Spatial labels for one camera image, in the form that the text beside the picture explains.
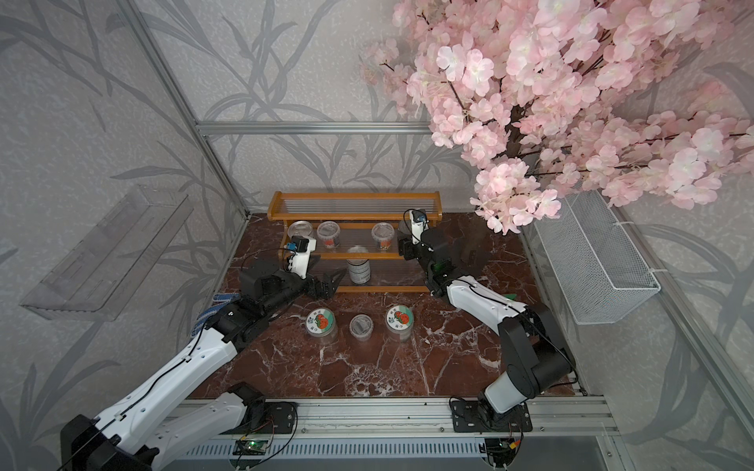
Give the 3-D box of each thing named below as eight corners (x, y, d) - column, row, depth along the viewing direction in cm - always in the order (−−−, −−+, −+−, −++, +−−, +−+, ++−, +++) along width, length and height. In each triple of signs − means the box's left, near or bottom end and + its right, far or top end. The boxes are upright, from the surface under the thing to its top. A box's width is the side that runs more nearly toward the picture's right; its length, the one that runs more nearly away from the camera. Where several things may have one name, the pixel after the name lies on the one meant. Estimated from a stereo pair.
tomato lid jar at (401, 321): (386, 342, 88) (386, 331, 81) (387, 317, 94) (386, 304, 87) (413, 342, 88) (415, 331, 81) (412, 317, 94) (414, 304, 87)
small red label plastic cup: (351, 342, 88) (348, 334, 83) (353, 323, 92) (350, 314, 87) (372, 342, 88) (371, 334, 83) (374, 323, 92) (372, 314, 87)
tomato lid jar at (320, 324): (310, 344, 88) (303, 333, 81) (314, 320, 93) (308, 307, 86) (335, 344, 88) (330, 333, 81) (339, 320, 93) (334, 307, 86)
